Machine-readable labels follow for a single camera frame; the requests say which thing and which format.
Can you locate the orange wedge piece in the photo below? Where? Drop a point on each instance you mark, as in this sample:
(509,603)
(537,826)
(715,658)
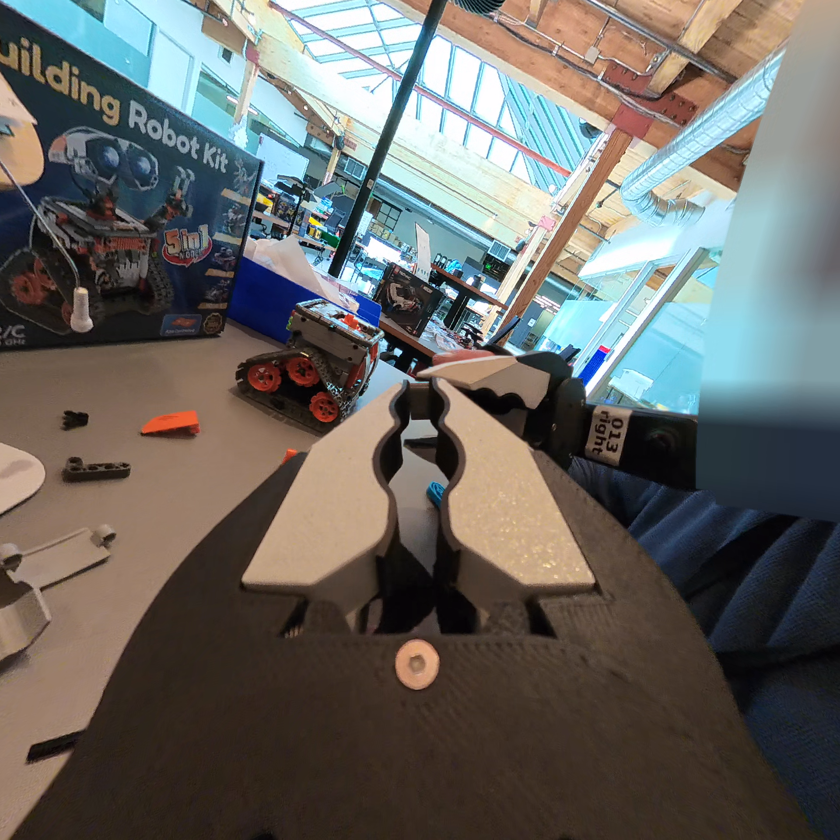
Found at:
(172,423)

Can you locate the tracked toy robot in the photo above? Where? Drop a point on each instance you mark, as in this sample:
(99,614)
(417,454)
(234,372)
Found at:
(315,367)

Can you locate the white plastic bags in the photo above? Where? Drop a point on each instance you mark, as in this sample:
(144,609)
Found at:
(289,262)

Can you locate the white board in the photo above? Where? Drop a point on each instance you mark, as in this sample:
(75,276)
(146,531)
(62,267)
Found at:
(282,161)

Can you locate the black support pole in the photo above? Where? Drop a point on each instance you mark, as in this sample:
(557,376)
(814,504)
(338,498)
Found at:
(387,144)

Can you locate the skylight window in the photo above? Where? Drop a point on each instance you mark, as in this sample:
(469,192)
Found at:
(459,79)

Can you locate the wooden support post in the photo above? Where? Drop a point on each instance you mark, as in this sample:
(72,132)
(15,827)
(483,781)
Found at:
(564,229)

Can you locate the blue plastic bin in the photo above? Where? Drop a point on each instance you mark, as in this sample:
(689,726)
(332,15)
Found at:
(262,295)

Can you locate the silver air duct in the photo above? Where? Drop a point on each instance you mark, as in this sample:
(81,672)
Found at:
(702,124)

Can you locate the blue toy cardboard box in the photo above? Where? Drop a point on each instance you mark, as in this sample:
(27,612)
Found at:
(131,229)

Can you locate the grey block piece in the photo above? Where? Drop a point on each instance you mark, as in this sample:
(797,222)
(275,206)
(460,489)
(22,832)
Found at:
(19,620)

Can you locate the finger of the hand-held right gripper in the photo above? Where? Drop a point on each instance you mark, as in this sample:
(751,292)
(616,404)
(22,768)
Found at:
(528,387)
(479,374)

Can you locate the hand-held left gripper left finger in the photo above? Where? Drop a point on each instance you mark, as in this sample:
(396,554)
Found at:
(315,525)

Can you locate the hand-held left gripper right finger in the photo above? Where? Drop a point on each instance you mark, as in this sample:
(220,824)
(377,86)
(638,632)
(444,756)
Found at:
(518,525)

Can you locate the small black connector piece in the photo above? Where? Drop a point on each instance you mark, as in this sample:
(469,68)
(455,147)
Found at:
(75,420)

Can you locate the white book stand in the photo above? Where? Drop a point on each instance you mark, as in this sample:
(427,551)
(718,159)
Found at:
(19,157)

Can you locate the grey curved panel piece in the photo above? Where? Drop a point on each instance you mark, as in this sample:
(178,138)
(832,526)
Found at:
(59,558)

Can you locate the black model kit box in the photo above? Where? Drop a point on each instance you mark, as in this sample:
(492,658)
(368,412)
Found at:
(407,295)

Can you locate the wooden background table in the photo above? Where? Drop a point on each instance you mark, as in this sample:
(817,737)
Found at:
(420,334)

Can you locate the dark grey short beam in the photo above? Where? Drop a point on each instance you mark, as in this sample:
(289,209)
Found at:
(98,470)

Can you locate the person's right hand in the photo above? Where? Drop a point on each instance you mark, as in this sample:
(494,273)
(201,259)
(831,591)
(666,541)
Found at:
(466,355)

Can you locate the blue plastic tool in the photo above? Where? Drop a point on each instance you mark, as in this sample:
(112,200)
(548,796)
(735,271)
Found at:
(436,493)

